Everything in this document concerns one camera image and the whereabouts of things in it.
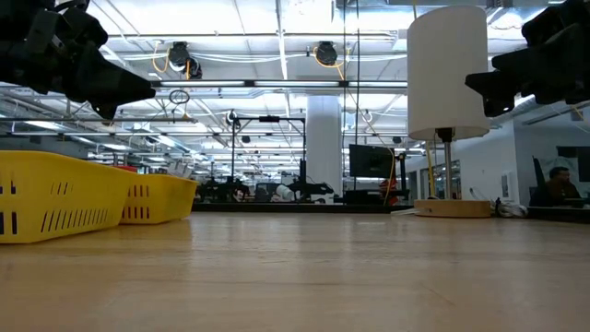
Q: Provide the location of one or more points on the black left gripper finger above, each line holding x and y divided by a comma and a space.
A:
106, 83

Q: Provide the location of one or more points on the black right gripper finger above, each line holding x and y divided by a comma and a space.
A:
530, 69

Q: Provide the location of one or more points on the long yellow plastic basket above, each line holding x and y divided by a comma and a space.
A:
55, 198

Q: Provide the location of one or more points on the white shade wooden base lamp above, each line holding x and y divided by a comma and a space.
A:
444, 69

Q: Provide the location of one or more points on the person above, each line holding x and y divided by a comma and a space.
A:
558, 189

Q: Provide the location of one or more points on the small yellow plastic basket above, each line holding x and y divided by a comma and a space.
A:
161, 198

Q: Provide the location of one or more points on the black background monitor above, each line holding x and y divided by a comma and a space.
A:
371, 161

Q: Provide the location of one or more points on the black background station frame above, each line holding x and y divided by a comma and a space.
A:
268, 119

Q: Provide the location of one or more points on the black aluminium table frame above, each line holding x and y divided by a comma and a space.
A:
299, 207

